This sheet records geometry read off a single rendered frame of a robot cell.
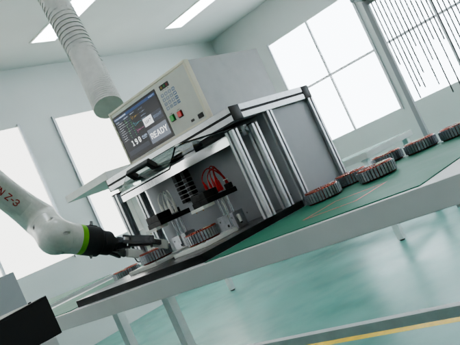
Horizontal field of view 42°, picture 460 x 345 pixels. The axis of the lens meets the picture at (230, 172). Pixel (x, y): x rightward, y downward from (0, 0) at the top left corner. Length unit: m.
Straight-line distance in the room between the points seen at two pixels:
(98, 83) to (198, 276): 1.93
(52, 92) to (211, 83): 5.91
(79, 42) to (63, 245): 1.87
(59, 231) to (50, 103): 5.93
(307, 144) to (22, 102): 5.78
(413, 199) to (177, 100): 1.02
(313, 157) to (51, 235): 0.87
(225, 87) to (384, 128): 6.71
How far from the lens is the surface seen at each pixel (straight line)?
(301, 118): 2.05
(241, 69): 2.09
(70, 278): 7.05
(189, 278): 1.55
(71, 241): 1.81
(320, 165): 2.03
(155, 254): 1.96
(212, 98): 1.92
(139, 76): 8.68
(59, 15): 3.59
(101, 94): 3.22
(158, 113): 2.02
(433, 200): 1.12
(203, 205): 1.86
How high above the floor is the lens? 0.87
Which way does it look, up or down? 2 degrees up
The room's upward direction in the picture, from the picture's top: 24 degrees counter-clockwise
